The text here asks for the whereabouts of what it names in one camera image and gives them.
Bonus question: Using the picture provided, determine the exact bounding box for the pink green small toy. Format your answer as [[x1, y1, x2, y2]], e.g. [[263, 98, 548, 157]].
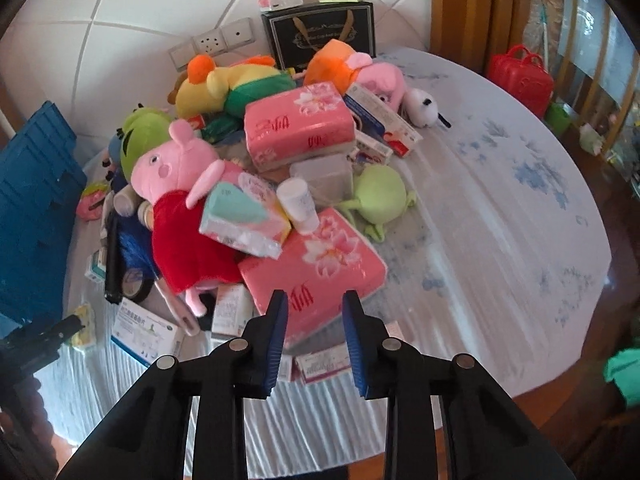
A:
[[77, 182, 111, 221]]

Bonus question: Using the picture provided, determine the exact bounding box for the red plastic basket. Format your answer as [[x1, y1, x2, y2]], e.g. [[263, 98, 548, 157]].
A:
[[487, 45, 556, 118]]

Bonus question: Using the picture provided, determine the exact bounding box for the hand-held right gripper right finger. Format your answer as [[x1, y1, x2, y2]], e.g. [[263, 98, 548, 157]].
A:
[[341, 290, 577, 480]]

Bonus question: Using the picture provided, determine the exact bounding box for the black flashlight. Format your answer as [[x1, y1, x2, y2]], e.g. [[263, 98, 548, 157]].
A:
[[104, 215, 125, 305]]

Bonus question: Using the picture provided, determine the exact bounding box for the white plastic bottle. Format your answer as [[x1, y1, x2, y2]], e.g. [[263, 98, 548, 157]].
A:
[[276, 177, 321, 235]]

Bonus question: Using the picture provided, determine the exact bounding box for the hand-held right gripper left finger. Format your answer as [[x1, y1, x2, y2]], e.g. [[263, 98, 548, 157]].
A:
[[56, 290, 290, 480]]

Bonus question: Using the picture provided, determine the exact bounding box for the teal cloth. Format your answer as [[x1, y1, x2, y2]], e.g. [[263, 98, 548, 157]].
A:
[[602, 347, 640, 403]]

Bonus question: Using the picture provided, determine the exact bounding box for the green packet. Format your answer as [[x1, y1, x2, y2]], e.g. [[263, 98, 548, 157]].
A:
[[200, 112, 246, 143]]

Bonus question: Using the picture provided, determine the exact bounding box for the tan small jar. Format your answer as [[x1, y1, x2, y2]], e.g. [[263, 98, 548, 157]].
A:
[[112, 185, 141, 217]]

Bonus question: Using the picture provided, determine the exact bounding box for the white dog plush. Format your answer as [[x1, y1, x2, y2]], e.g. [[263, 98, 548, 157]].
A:
[[402, 87, 452, 129]]

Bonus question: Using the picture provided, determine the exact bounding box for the wooden wall pillar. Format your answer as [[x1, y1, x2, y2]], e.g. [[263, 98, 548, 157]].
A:
[[430, 0, 531, 76]]

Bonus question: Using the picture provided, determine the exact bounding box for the blue plastic crate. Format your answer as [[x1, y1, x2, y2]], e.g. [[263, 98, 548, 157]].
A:
[[0, 101, 88, 341]]

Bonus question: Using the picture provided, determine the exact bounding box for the yellow orange plush toy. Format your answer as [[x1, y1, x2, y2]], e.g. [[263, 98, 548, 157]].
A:
[[172, 55, 296, 121]]

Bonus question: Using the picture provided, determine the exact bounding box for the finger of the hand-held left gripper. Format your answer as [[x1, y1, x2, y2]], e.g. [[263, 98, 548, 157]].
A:
[[20, 314, 86, 361]]

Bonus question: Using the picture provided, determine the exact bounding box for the white medicine carton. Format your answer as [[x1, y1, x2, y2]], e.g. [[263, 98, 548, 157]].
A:
[[210, 284, 255, 341]]

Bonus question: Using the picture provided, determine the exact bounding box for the black gift bag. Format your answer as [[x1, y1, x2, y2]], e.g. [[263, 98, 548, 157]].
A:
[[260, 1, 377, 68]]

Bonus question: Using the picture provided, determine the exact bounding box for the green plastic watering can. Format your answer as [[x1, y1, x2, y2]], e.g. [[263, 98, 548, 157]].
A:
[[545, 102, 573, 133]]

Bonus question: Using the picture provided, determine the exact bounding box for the small teal white box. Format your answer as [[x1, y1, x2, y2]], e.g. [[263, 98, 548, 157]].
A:
[[84, 250, 108, 285]]

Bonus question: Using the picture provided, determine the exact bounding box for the light green frog plush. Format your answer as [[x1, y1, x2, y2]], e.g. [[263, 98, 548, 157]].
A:
[[335, 164, 418, 243]]

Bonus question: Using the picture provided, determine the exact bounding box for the clear plastic box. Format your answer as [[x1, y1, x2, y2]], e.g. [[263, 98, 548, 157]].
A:
[[289, 152, 353, 201]]

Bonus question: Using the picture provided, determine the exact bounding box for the white green pouch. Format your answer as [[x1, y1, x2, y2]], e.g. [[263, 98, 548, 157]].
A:
[[579, 122, 606, 153]]

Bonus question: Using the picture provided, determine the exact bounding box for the orange dress pig plush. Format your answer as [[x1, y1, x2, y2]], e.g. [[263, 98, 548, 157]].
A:
[[302, 40, 406, 111]]

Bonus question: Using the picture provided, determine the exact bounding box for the pink white flat carton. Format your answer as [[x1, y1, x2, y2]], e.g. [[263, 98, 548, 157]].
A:
[[291, 342, 357, 386]]

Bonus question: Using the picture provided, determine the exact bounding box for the teal pink tissue pack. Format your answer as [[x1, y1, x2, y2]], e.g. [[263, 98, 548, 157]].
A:
[[198, 172, 292, 260]]

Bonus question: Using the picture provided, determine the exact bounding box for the red dress pig plush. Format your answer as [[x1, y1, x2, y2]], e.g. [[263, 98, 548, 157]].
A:
[[131, 119, 251, 317]]

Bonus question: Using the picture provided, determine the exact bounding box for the blue white long box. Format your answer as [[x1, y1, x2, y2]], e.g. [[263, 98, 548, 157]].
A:
[[344, 82, 423, 157]]

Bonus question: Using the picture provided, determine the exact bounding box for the pink flowered tissue pack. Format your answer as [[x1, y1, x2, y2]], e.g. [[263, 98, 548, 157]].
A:
[[237, 207, 388, 348], [243, 82, 357, 172]]

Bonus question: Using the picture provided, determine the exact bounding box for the blue white medicine box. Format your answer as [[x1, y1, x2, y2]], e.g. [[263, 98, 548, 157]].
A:
[[110, 299, 185, 368]]

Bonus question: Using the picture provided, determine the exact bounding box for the pink plastic handle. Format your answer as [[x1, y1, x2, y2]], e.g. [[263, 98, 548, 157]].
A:
[[152, 277, 201, 336]]

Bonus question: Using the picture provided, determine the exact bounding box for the glass display cabinet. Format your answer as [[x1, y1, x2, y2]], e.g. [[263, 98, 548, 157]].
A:
[[525, 0, 640, 186]]

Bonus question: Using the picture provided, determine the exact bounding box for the black tape roll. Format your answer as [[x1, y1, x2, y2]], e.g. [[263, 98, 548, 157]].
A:
[[120, 265, 157, 306]]

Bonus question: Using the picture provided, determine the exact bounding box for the white wall socket panel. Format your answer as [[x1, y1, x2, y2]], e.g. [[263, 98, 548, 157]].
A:
[[167, 17, 256, 72]]

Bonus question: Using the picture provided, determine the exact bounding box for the red white small box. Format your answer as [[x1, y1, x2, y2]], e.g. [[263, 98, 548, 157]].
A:
[[352, 132, 394, 166]]

